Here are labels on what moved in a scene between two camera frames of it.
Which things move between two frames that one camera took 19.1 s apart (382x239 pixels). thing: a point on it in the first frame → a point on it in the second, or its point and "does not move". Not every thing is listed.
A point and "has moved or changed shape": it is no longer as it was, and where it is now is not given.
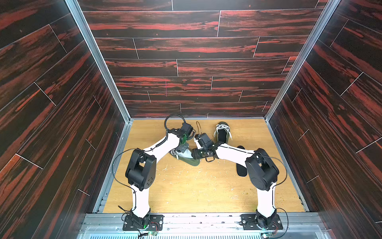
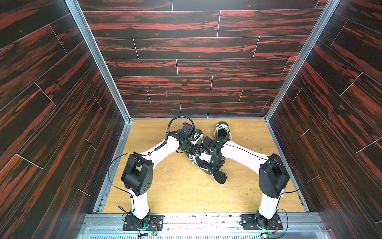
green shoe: (223, 132) does not move
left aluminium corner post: (78, 16) does not move
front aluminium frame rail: (306, 226) does not move
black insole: (241, 171) → (221, 177)
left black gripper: (186, 144) does not move
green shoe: (186, 157) has moved or changed shape
